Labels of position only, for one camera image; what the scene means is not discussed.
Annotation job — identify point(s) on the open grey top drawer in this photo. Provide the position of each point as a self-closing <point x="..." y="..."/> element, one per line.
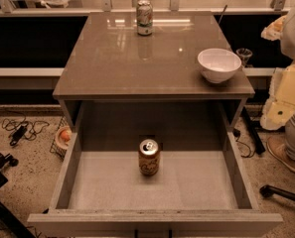
<point x="200" y="190"/>

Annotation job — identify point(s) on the yellow foam padded box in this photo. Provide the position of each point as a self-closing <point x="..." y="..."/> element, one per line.
<point x="280" y="106"/>

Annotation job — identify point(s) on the wire basket with fruit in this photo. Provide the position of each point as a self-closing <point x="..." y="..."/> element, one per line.
<point x="62" y="139"/>

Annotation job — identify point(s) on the green white soda can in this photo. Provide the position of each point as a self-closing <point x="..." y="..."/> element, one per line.
<point x="144" y="17"/>

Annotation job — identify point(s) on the white ceramic bowl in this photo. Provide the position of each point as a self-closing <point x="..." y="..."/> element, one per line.
<point x="218" y="65"/>

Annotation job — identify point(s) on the black bar on floor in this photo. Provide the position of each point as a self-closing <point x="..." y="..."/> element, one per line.
<point x="259" y="147"/>

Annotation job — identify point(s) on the black chair leg with caster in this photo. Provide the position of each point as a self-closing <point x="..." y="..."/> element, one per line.
<point x="269" y="190"/>

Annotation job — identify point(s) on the black office chair base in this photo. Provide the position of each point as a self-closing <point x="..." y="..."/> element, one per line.
<point x="6" y="216"/>

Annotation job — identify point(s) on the grey cabinet counter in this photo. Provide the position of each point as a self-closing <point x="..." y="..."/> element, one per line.
<point x="110" y="61"/>

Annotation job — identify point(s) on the small clear glass cup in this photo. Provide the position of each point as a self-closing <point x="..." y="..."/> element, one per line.
<point x="244" y="54"/>

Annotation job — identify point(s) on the black power adapter with cable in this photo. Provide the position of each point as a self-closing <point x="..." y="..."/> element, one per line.
<point x="21" y="128"/>

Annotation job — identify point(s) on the orange soda can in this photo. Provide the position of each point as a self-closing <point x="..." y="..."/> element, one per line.
<point x="149" y="157"/>

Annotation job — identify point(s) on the person leg with brown shoe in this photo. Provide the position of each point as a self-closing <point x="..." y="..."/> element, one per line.
<point x="282" y="148"/>

